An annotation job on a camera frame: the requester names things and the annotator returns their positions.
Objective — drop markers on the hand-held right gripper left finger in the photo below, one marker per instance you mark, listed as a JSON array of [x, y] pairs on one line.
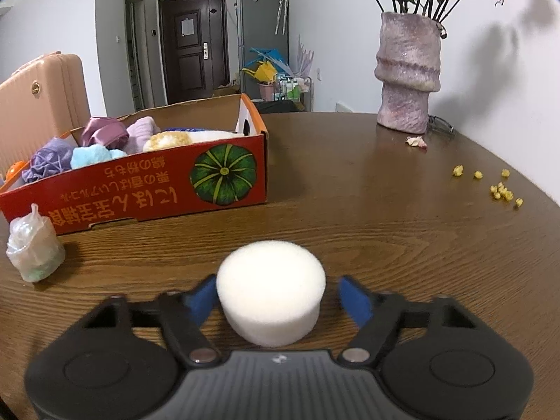
[[201, 299]]

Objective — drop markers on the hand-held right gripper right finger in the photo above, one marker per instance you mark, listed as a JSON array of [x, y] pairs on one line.
[[354, 299]]

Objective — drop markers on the white round sponge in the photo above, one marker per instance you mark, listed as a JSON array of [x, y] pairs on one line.
[[271, 280]]

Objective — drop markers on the red printed cardboard box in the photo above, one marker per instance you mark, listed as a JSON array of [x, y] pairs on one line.
[[131, 197]]

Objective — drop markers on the yellow white plush toy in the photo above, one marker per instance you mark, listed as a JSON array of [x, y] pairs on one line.
[[168, 140]]

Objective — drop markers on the small blue packet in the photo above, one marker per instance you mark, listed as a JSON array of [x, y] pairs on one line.
[[183, 130]]

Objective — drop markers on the lilac fluffy cloth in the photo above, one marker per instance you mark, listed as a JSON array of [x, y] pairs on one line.
[[142, 133]]

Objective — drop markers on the blue fluffy heart plush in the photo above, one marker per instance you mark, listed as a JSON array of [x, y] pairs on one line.
[[94, 155]]

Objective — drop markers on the purple satin bonnet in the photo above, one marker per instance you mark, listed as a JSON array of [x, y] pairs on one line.
[[105, 133]]

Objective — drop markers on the scattered yellow dried buds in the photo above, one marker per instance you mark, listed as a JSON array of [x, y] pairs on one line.
[[458, 169]]

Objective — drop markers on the fallen pink petal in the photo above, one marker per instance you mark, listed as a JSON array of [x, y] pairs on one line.
[[415, 141]]

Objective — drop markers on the clear plastic-wrapped bundle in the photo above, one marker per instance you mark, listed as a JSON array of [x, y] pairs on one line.
[[35, 249]]

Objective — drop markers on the eyeglasses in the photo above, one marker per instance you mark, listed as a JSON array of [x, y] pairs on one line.
[[442, 124]]

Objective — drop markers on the black cloth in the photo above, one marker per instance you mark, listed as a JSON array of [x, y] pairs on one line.
[[280, 107]]

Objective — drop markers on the brown cardboard carton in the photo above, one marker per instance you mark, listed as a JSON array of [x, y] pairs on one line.
[[225, 91]]

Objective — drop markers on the pink bucket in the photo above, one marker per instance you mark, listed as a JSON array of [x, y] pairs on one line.
[[267, 91]]

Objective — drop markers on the orange fruit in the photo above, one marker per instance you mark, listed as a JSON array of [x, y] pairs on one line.
[[15, 170]]

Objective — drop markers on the mauve textured vase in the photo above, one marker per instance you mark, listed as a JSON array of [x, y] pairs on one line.
[[407, 74]]

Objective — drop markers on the yellow watering can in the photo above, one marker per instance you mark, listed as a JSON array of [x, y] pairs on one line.
[[264, 72]]

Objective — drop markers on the purple feather decoration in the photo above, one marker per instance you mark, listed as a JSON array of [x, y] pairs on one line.
[[305, 59]]

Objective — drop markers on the dark brown entrance door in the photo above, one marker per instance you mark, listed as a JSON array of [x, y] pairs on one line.
[[192, 52]]

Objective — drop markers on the grey side door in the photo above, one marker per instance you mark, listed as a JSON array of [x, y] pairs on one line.
[[134, 52]]

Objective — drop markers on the pink ribbed suitcase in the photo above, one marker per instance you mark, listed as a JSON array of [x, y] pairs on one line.
[[43, 96]]

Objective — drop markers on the grey refrigerator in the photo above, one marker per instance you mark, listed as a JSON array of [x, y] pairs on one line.
[[258, 30]]

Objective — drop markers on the white folded umbrella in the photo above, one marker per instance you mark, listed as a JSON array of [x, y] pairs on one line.
[[282, 4]]

